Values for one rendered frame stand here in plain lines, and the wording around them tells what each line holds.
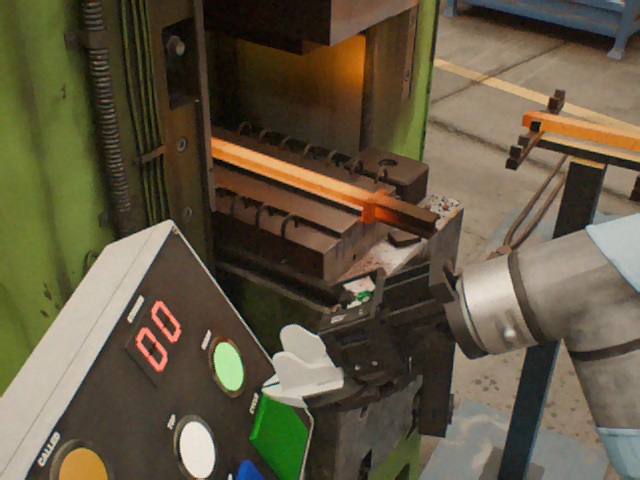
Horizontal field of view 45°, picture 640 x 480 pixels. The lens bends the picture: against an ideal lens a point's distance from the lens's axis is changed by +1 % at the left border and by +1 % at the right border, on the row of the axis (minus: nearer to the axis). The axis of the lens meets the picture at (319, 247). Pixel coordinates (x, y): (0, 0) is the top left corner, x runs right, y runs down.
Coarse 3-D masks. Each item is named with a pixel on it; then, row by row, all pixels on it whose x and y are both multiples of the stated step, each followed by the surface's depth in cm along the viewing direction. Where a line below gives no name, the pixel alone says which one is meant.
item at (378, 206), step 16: (224, 144) 126; (240, 160) 123; (256, 160) 122; (272, 160) 122; (288, 176) 119; (304, 176) 118; (320, 176) 118; (336, 192) 114; (352, 192) 114; (368, 192) 114; (384, 192) 113; (368, 208) 111; (384, 208) 111; (400, 208) 110; (416, 208) 110; (400, 224) 111; (416, 224) 110; (432, 224) 108
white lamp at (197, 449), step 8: (192, 424) 64; (184, 432) 62; (192, 432) 63; (200, 432) 64; (184, 440) 62; (192, 440) 63; (200, 440) 64; (208, 440) 65; (184, 448) 62; (192, 448) 62; (200, 448) 63; (208, 448) 64; (184, 456) 61; (192, 456) 62; (200, 456) 63; (208, 456) 64; (192, 464) 62; (200, 464) 63; (208, 464) 64; (192, 472) 62; (200, 472) 62; (208, 472) 64
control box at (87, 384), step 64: (128, 256) 69; (192, 256) 73; (64, 320) 64; (128, 320) 61; (192, 320) 69; (64, 384) 54; (128, 384) 59; (192, 384) 66; (256, 384) 75; (0, 448) 51; (64, 448) 51; (128, 448) 56
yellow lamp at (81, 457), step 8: (80, 448) 52; (72, 456) 51; (80, 456) 52; (88, 456) 52; (96, 456) 53; (64, 464) 50; (72, 464) 51; (80, 464) 51; (88, 464) 52; (96, 464) 53; (64, 472) 50; (72, 472) 51; (80, 472) 51; (88, 472) 52; (96, 472) 52; (104, 472) 53
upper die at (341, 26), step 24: (216, 0) 96; (240, 0) 94; (264, 0) 92; (288, 0) 90; (312, 0) 88; (336, 0) 87; (360, 0) 92; (384, 0) 97; (408, 0) 102; (240, 24) 96; (264, 24) 93; (288, 24) 91; (312, 24) 90; (336, 24) 89; (360, 24) 94
